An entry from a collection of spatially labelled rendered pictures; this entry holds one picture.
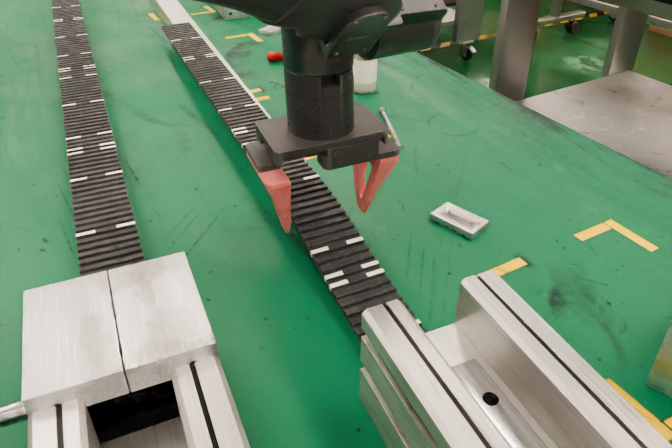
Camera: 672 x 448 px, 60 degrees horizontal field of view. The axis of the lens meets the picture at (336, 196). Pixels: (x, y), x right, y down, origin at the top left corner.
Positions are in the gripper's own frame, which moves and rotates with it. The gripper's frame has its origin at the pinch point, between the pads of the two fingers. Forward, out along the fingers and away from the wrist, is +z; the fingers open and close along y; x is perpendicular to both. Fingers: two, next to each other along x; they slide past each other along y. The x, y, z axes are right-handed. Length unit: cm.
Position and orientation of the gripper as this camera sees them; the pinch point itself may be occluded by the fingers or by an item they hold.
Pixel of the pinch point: (324, 212)
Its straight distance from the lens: 55.7
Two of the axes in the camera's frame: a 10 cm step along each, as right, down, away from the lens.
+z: 0.2, 8.4, 5.5
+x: -3.8, -5.0, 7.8
